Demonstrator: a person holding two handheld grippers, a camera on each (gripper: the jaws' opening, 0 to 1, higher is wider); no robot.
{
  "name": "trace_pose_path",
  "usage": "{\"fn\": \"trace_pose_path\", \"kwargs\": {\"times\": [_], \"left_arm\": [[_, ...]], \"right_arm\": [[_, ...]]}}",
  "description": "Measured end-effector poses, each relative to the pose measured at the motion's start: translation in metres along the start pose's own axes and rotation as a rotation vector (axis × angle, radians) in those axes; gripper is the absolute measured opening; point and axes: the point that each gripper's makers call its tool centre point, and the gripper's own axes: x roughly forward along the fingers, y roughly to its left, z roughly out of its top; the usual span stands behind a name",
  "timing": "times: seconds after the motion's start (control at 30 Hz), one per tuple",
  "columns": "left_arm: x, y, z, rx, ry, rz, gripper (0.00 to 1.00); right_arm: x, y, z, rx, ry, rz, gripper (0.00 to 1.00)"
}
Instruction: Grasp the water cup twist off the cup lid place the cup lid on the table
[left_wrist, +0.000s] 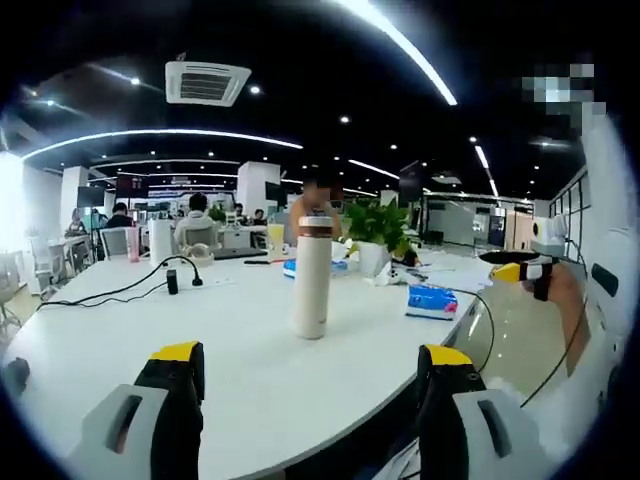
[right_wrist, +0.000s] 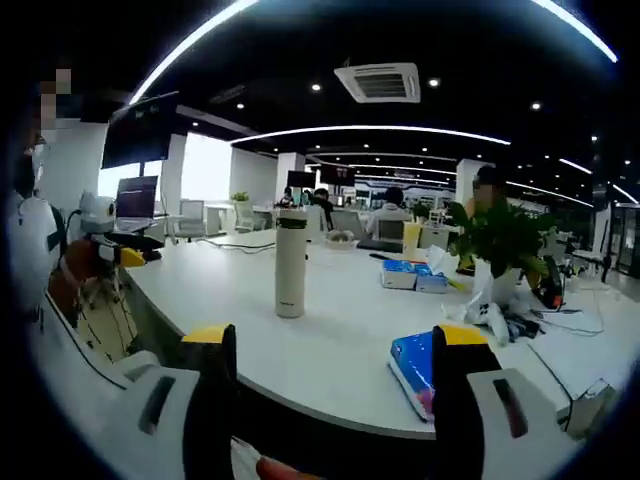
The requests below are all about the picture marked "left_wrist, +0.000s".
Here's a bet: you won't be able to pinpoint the white office chair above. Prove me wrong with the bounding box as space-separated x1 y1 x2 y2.
99 227 134 261
173 225 224 254

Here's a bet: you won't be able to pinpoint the yellow drink cup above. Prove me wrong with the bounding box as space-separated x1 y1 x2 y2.
267 222 286 261

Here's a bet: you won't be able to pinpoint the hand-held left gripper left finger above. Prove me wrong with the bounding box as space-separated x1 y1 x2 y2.
64 340 206 480

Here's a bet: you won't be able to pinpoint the beige lidded bowl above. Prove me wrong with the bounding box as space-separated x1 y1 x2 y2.
179 242 215 269

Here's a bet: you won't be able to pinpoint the potted green plant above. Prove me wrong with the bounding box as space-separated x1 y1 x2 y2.
344 197 422 279

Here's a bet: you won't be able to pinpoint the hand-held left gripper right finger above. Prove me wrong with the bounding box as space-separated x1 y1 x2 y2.
416 343 551 480

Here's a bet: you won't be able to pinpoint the person's white shirt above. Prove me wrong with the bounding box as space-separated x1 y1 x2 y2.
519 349 621 446

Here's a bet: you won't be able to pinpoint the ceiling air conditioner unit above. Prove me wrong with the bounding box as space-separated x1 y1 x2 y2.
164 59 253 107

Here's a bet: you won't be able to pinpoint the thin black cable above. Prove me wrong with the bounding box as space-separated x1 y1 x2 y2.
449 287 496 374

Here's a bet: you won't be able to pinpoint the cream white water cup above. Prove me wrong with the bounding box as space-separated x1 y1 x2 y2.
292 233 334 341

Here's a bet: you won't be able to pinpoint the black power cable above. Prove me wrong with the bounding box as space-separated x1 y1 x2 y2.
37 279 170 311

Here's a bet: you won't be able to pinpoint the white black-spotted object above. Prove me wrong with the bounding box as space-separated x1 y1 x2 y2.
374 264 416 287

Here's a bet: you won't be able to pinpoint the white power strip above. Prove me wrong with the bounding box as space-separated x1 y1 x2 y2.
179 277 236 291

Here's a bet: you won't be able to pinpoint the hanging black monitor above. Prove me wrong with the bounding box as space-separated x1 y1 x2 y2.
399 159 425 209

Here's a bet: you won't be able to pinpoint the ceiling light strip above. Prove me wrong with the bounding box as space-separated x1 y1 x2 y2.
344 0 459 106
22 128 304 161

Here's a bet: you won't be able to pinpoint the blue tissue pack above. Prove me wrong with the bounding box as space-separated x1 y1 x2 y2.
404 283 459 321
282 257 361 279

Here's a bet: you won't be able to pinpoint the black keyboard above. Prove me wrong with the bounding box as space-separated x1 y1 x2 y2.
212 245 271 261

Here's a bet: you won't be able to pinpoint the white table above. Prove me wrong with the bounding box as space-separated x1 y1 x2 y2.
0 247 501 480

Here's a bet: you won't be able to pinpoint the white papers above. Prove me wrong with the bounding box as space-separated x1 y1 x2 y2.
414 254 496 290

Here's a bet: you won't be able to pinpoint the person's right hand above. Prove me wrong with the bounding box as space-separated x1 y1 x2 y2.
551 262 587 315

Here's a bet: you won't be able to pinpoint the dark hanging sign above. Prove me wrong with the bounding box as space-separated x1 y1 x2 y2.
115 173 150 199

